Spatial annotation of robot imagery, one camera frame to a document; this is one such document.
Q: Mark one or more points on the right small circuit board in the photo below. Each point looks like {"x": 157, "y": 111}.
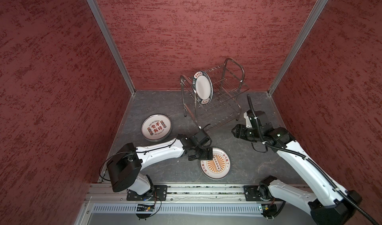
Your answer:
{"x": 269, "y": 211}

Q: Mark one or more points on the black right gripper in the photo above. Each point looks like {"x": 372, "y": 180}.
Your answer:
{"x": 239, "y": 132}

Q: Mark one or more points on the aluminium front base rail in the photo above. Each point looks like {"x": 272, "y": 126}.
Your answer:
{"x": 190, "y": 199}

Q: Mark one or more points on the aluminium left corner post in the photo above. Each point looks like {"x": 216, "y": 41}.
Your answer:
{"x": 111, "y": 44}

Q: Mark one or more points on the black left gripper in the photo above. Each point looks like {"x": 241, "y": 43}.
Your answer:
{"x": 204, "y": 156}

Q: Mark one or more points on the small circuit board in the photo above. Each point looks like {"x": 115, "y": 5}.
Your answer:
{"x": 269, "y": 211}
{"x": 145, "y": 208}

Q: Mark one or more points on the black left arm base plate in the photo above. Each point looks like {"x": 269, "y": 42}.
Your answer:
{"x": 159, "y": 194}

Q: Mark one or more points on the aluminium corner post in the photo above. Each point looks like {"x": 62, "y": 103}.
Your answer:
{"x": 111, "y": 44}
{"x": 304, "y": 32}

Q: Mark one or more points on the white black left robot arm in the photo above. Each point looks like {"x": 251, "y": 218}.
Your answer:
{"x": 124, "y": 168}

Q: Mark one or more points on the aluminium right corner post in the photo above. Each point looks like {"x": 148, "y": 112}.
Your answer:
{"x": 304, "y": 32}

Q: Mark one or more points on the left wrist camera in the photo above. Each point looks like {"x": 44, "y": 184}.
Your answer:
{"x": 201, "y": 139}

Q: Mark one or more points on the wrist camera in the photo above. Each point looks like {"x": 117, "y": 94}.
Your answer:
{"x": 247, "y": 120}
{"x": 201, "y": 139}

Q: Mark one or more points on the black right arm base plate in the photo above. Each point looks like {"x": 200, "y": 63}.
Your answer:
{"x": 254, "y": 193}

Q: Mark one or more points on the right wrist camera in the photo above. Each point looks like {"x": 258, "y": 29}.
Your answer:
{"x": 247, "y": 120}

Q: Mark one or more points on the white plate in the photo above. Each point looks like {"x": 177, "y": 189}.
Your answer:
{"x": 217, "y": 168}
{"x": 156, "y": 127}
{"x": 203, "y": 87}

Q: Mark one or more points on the stainless steel dish rack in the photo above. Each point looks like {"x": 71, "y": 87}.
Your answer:
{"x": 226, "y": 84}

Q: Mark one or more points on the left small circuit board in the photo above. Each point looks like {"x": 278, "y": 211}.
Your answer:
{"x": 145, "y": 208}

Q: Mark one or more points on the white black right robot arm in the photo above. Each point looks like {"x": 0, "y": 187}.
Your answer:
{"x": 329, "y": 203}

